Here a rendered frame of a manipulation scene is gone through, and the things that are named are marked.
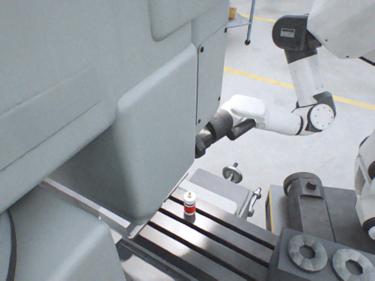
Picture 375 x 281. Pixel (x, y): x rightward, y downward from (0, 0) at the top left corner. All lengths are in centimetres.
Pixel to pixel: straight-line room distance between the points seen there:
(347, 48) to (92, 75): 73
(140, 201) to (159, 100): 16
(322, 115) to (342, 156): 187
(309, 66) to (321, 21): 16
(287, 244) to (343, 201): 92
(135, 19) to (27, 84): 13
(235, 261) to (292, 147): 188
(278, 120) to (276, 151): 173
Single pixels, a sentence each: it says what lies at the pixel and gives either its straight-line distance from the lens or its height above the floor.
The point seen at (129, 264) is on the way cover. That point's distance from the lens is 105.
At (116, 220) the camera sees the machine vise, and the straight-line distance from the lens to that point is 98.
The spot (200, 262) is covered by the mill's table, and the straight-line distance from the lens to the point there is 97.
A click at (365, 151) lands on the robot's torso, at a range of 126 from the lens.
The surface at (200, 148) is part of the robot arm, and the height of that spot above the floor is 126.
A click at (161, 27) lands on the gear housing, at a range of 36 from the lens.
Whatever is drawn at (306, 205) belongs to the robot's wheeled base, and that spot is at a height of 59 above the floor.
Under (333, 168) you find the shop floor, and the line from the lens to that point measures 269.
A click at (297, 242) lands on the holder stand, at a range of 82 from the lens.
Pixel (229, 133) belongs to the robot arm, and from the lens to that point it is 86.
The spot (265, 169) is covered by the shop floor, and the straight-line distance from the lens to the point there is 249.
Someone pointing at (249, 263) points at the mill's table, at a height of 90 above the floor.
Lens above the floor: 178
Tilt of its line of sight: 42 degrees down
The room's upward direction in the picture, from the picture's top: straight up
